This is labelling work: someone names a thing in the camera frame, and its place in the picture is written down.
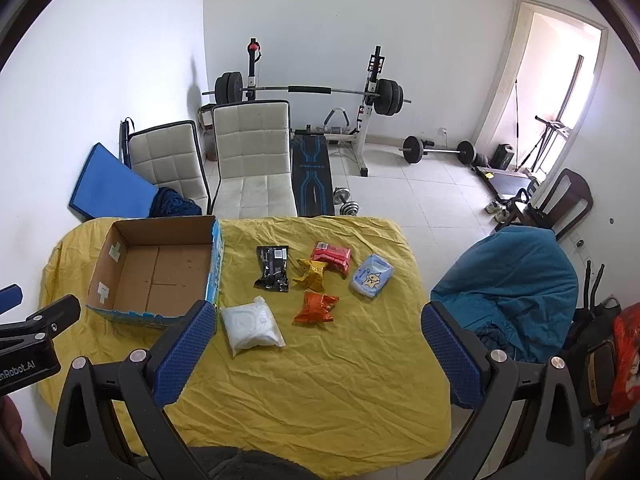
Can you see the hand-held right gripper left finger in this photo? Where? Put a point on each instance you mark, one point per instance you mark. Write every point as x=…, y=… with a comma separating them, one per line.
x=187, y=350

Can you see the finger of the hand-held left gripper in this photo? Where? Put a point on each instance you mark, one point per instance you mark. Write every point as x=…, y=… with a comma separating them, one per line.
x=9, y=297
x=55, y=315

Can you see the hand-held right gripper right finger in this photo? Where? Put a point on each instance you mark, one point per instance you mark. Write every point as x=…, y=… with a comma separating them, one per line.
x=450, y=355

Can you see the white plastic packet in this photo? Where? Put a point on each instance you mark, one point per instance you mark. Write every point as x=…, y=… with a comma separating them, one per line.
x=250, y=327

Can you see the cardboard box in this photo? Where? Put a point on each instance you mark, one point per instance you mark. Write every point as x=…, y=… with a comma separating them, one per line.
x=150, y=270

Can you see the light blue tissue packet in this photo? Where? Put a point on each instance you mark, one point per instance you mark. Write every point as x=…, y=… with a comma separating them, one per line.
x=371, y=277

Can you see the black packet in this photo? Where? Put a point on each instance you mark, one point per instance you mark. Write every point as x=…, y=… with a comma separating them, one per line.
x=272, y=270

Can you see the orange snack packet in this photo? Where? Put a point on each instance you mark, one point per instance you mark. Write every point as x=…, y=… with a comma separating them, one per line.
x=315, y=307

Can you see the yellow snack packet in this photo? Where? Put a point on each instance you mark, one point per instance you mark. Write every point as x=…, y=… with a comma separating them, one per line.
x=311, y=276

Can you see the red snack packet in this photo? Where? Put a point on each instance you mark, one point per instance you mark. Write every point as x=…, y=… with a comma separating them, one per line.
x=332, y=255

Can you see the person's left forearm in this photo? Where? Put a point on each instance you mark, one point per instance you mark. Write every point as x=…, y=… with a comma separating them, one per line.
x=10, y=435

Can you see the teal blanket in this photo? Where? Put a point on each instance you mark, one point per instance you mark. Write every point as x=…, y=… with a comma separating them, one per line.
x=510, y=285

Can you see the yellow tablecloth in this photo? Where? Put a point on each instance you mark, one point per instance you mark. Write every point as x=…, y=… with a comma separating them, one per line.
x=325, y=385

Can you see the person's grey fleece clothing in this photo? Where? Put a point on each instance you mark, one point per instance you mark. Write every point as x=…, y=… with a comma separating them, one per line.
x=255, y=466

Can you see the blue foam mat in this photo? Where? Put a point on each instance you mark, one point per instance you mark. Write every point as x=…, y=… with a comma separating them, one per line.
x=107, y=180

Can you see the dark blue bag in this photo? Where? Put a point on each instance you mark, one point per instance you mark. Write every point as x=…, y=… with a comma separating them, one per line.
x=175, y=204

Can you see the pair of light shoes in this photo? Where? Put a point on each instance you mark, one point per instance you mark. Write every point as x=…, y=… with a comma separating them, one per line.
x=496, y=210

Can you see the red bag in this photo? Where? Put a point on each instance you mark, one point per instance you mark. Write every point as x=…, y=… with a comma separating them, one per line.
x=627, y=355

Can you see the treadmill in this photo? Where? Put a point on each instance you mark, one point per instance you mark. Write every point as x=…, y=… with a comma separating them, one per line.
x=507, y=182

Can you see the black slim bag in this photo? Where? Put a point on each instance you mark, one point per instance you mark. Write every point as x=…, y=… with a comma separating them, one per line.
x=125, y=142

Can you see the chrome dumbbell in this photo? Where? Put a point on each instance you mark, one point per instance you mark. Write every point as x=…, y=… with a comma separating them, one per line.
x=345, y=200

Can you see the white padded chair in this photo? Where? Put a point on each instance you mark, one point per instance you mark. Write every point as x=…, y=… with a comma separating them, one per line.
x=165, y=160
x=252, y=155

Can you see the dark wooden chair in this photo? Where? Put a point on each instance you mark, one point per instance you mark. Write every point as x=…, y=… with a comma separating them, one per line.
x=570, y=195

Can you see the black speaker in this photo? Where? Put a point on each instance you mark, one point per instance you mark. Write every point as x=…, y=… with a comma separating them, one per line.
x=501, y=156

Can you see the short barbell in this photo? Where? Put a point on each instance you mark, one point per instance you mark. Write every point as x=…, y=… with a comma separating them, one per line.
x=414, y=149

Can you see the black weight bench pad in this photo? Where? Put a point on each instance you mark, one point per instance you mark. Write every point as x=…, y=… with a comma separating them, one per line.
x=312, y=175

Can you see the white barbell rack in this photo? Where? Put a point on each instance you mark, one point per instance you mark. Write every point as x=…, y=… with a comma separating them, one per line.
x=370, y=105

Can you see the long barbell with black plates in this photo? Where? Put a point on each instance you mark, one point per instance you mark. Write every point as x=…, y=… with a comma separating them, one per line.
x=310, y=90

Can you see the white door frame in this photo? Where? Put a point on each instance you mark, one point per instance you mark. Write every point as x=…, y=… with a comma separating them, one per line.
x=520, y=35

